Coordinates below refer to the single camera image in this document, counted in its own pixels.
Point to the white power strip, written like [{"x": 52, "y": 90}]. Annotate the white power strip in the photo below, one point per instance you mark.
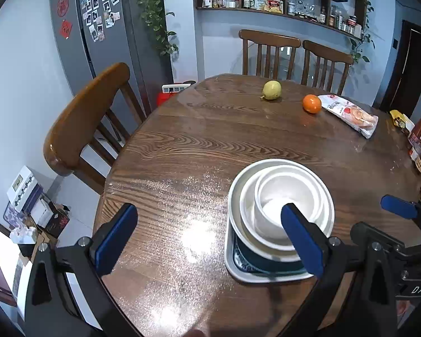
[{"x": 175, "y": 87}]

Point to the blue dish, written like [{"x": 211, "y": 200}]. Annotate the blue dish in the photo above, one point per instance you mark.
[{"x": 259, "y": 265}]

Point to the yellow snack packet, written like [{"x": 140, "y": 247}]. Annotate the yellow snack packet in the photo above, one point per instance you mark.
[{"x": 401, "y": 119}]

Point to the purple patterned box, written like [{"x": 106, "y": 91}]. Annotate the purple patterned box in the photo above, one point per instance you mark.
[{"x": 12, "y": 216}]

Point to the red container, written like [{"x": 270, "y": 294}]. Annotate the red container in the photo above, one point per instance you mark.
[{"x": 165, "y": 99}]

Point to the white crumpled packing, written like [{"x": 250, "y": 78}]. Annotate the white crumpled packing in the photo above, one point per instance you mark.
[{"x": 22, "y": 235}]

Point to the white pink snack bag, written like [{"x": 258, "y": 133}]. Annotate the white pink snack bag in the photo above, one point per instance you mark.
[{"x": 354, "y": 114}]

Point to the cluster of fridge photos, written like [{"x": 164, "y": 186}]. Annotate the cluster of fridge photos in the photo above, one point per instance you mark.
[{"x": 98, "y": 10}]

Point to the white cardboard box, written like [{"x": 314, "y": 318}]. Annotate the white cardboard box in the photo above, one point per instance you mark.
[{"x": 41, "y": 212}]

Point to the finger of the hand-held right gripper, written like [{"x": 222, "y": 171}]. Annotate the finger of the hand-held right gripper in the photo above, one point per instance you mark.
[
  {"x": 398, "y": 206},
  {"x": 372, "y": 233}
]

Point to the hanging green vine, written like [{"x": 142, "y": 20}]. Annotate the hanging green vine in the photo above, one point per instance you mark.
[{"x": 363, "y": 42}]

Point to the dark box with red print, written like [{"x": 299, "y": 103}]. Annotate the dark box with red print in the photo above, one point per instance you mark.
[{"x": 58, "y": 221}]

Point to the wooden dining chair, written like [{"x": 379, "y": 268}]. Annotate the wooden dining chair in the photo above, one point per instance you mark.
[
  {"x": 266, "y": 37},
  {"x": 329, "y": 51},
  {"x": 87, "y": 112}
]

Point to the brown cardboard box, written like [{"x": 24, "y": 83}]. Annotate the brown cardboard box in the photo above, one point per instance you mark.
[{"x": 38, "y": 249}]

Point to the small straight-sided white bowl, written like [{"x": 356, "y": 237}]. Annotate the small straight-sided white bowl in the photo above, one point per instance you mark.
[{"x": 284, "y": 189}]

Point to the orange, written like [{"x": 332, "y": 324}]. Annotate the orange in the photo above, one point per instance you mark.
[{"x": 312, "y": 103}]

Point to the dark wooden door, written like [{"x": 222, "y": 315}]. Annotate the dark wooden door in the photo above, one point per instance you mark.
[{"x": 407, "y": 70}]

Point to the row of shelf jars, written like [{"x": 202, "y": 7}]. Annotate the row of shelf jars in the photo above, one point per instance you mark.
[{"x": 273, "y": 4}]

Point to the diamond red fridge sticker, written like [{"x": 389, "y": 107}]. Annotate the diamond red fridge sticker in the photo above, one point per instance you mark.
[{"x": 66, "y": 30}]

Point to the medium white bowl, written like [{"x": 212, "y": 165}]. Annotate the medium white bowl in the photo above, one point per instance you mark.
[{"x": 246, "y": 210}]

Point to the white printed box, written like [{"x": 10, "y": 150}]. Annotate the white printed box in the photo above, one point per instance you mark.
[{"x": 21, "y": 186}]

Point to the dark wall switch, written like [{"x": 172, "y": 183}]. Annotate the dark wall switch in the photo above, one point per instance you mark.
[{"x": 394, "y": 44}]

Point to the trailing green plant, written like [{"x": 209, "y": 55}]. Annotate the trailing green plant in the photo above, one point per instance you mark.
[{"x": 154, "y": 14}]

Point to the small clear jar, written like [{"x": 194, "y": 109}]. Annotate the small clear jar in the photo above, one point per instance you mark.
[{"x": 413, "y": 151}]

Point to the blue patterned square plate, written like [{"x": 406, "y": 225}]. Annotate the blue patterned square plate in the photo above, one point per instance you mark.
[{"x": 231, "y": 266}]

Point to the round red fridge sticker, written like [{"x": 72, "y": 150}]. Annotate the round red fridge sticker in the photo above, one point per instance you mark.
[{"x": 62, "y": 6}]

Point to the grey refrigerator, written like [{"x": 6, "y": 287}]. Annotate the grey refrigerator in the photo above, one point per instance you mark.
[{"x": 126, "y": 52}]

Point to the large white bowl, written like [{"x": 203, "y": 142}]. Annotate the large white bowl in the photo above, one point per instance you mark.
[{"x": 280, "y": 164}]

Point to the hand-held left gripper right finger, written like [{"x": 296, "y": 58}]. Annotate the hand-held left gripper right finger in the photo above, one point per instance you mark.
[{"x": 301, "y": 242}]

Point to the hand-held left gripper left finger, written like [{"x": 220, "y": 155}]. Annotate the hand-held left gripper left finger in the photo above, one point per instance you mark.
[{"x": 115, "y": 242}]

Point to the green pear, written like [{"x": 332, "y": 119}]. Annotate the green pear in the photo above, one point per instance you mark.
[{"x": 272, "y": 89}]

